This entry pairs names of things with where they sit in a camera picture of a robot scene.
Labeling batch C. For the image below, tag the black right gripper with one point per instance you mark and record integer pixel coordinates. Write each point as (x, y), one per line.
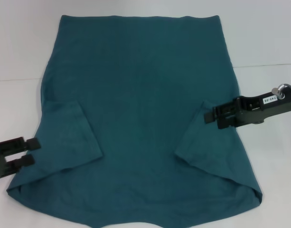
(259, 111)

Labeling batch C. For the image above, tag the teal t-shirt with FREE print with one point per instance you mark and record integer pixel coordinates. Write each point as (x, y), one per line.
(140, 95)

